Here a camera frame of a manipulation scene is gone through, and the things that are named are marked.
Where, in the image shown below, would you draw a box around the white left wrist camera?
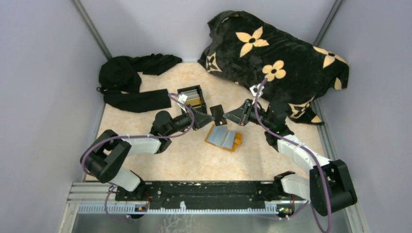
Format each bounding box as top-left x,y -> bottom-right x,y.
177,93 -> 188,104

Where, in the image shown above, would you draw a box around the stack of cards in bin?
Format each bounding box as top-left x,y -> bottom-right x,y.
184,89 -> 200,100

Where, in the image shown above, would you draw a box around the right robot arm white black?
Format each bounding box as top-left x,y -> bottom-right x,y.
223,99 -> 358,216

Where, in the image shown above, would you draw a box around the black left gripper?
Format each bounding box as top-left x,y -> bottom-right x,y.
165,104 -> 216,137

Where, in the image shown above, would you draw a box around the black crumpled garment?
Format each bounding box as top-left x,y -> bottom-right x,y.
96,53 -> 182,113

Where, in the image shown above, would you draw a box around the grey credit card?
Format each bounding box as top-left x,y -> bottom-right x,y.
210,104 -> 227,126

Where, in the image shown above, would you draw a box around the gold card in bin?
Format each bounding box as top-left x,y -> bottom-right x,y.
185,98 -> 202,108

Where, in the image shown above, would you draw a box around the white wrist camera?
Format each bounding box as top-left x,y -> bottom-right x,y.
177,93 -> 188,104
249,83 -> 264,99

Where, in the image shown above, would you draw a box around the black blanket yellow flowers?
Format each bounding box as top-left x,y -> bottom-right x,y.
198,10 -> 349,125

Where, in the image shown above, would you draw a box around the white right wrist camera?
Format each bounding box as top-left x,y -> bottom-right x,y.
249,83 -> 264,99

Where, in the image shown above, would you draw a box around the black plastic card bin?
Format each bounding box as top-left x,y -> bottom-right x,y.
177,85 -> 207,114

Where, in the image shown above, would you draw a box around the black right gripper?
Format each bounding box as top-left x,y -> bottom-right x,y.
223,99 -> 273,130

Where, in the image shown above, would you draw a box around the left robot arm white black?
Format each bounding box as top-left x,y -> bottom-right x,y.
80,106 -> 215,201

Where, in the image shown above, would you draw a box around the yellow leather card holder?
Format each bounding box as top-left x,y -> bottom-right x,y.
205,125 -> 242,152

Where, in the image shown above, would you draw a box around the aluminium frame rail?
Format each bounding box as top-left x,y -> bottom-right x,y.
66,181 -> 359,216

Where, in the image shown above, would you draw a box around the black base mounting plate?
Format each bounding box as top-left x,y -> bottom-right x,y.
115,181 -> 292,210

